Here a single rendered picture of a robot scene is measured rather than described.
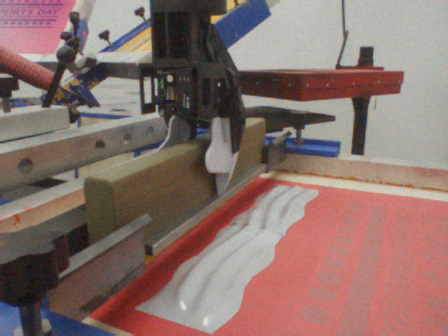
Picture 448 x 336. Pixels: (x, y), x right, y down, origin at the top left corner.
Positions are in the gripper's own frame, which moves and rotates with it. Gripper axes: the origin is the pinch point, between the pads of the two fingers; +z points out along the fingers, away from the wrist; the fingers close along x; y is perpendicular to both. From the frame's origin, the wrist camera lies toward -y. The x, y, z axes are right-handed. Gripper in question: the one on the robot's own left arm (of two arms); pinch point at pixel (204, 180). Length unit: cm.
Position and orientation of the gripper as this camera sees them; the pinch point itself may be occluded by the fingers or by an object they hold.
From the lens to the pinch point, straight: 47.1
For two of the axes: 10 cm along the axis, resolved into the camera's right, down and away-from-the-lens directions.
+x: 9.0, 1.1, -4.1
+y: -4.3, 2.3, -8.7
